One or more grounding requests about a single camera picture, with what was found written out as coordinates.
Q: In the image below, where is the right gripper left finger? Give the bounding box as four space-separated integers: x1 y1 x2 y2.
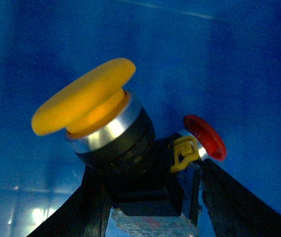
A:
29 166 112 237

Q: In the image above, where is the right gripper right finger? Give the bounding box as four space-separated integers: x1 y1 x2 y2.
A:
201 159 281 237

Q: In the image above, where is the red mushroom push button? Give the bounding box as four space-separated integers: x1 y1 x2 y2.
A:
170 115 227 173

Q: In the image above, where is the yellow mushroom push button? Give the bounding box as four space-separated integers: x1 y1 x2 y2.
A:
31 57 203 237

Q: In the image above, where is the large empty blue bin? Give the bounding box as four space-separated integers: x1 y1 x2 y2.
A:
0 0 281 237

